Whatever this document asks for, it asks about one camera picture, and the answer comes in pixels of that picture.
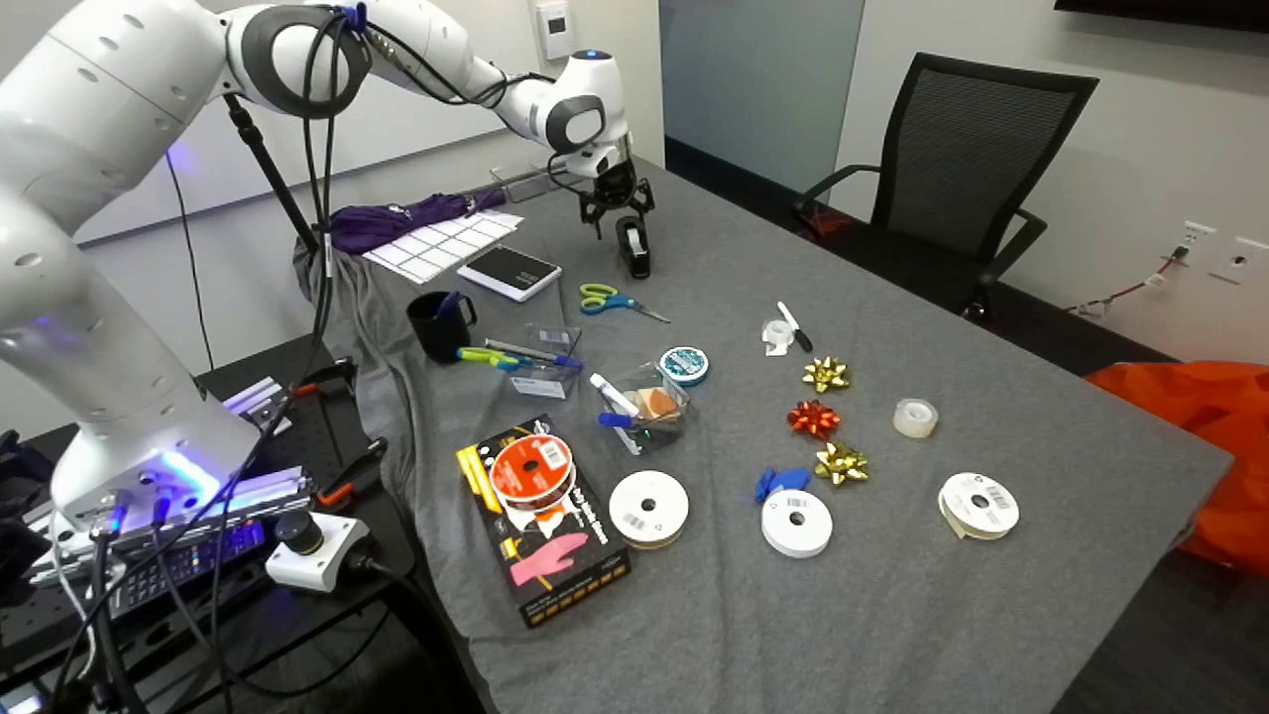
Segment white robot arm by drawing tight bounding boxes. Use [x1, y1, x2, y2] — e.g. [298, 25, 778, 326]
[0, 0, 651, 532]

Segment orange bag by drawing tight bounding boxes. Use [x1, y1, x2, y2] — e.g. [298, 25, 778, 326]
[1089, 360, 1269, 573]

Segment clear plastic box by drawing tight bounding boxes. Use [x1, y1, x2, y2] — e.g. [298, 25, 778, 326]
[499, 316, 582, 400]

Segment grey tablecloth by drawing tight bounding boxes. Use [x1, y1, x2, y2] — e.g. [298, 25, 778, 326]
[330, 179, 1230, 714]

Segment gold gift bow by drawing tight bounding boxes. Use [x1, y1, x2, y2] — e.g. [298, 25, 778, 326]
[814, 444, 868, 487]
[799, 358, 853, 391]

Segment wall-mounted black television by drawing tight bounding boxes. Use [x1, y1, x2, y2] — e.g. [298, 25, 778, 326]
[1053, 0, 1269, 37]

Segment black office chair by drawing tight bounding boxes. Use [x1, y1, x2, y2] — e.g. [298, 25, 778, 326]
[791, 52, 1094, 321]

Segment black mug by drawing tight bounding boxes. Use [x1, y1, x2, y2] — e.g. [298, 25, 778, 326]
[409, 289, 475, 366]

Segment red ribbon spool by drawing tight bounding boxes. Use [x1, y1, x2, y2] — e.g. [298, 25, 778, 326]
[491, 432, 573, 507]

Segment red gift bow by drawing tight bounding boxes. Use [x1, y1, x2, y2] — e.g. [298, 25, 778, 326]
[786, 400, 840, 440]

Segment blue gift bow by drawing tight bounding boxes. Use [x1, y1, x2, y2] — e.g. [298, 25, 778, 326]
[753, 469, 814, 507]

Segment white ribbon spool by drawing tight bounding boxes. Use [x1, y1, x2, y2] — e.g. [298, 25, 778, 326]
[606, 473, 688, 548]
[762, 487, 831, 557]
[935, 473, 1023, 540]

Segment green-handled scissors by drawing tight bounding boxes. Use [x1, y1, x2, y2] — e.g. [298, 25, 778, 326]
[579, 281, 653, 316]

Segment black tape dispenser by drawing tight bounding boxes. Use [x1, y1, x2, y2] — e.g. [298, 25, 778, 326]
[618, 219, 651, 281]

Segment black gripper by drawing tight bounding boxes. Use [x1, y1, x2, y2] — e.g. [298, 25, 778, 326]
[561, 137, 658, 240]

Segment black camera tripod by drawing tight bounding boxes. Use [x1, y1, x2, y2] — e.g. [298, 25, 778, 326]
[222, 92, 321, 252]

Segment white plastic piece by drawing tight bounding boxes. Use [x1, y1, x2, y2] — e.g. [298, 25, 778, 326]
[762, 316, 798, 358]

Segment clear cup with supplies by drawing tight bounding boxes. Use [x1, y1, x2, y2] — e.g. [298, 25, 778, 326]
[588, 366, 688, 456]

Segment black marker pen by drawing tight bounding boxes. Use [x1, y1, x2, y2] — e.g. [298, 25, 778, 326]
[773, 301, 814, 354]

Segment purple cloth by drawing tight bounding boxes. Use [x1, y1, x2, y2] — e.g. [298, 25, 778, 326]
[330, 189, 508, 252]

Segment white controller box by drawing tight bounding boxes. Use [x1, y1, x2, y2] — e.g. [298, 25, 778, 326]
[264, 510, 367, 595]

